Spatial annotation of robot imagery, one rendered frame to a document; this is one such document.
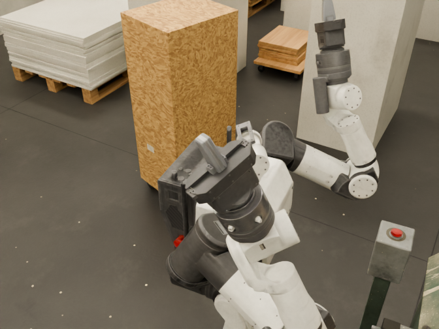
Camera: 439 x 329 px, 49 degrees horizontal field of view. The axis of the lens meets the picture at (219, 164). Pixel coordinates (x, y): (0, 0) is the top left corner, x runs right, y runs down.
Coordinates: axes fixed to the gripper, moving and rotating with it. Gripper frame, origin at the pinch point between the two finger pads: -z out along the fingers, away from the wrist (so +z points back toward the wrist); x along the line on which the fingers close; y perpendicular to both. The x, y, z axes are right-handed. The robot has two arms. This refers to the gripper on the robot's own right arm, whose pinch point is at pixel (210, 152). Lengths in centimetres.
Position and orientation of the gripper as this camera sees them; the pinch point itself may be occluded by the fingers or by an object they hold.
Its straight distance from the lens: 71.0
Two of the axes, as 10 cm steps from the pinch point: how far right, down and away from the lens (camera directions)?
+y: 5.5, 3.9, -7.4
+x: 7.4, -6.4, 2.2
